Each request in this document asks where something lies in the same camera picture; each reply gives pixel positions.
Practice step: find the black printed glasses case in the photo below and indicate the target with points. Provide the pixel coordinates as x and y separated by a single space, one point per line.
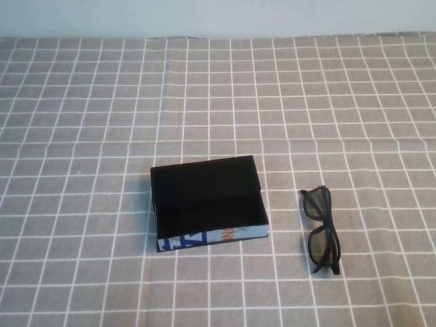
204 190

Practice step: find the black framed glasses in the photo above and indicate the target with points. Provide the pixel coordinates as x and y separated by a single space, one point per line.
326 225

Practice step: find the grey white-checked tablecloth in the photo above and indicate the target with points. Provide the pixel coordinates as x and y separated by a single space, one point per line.
306 102

